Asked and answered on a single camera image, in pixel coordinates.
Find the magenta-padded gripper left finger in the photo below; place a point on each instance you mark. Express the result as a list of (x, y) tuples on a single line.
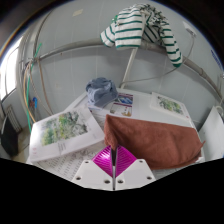
[(91, 173)]

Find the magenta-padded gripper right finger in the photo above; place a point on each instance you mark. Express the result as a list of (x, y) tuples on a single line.
[(136, 174)]

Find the brown towel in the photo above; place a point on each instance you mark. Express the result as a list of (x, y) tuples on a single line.
[(156, 140)]

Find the white washing machine under towel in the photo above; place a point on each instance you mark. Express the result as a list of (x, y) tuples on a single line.
[(141, 103)]

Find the large booklet with green picture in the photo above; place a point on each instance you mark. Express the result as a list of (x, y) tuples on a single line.
[(63, 133)]

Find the blue and red leaflet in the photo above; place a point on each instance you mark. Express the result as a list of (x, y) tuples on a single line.
[(121, 105)]

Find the small sheet with green picture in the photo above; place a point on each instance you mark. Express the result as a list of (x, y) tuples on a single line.
[(170, 105)]

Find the crumpled blue-grey cloth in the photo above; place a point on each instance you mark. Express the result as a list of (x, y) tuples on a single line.
[(101, 91)]

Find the dark ribbed radiator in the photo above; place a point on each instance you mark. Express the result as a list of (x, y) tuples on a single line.
[(9, 133)]

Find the white vertical pipe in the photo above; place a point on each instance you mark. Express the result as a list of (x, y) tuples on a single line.
[(128, 68)]

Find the green-white striped garment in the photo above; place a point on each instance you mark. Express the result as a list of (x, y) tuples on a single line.
[(128, 30)]

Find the grey horizontal wall pipe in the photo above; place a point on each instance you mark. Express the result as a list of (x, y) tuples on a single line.
[(76, 46)]

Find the white wall socket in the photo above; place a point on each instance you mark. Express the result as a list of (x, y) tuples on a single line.
[(189, 29)]

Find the small beige wall label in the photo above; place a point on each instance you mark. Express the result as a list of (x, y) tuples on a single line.
[(78, 12)]

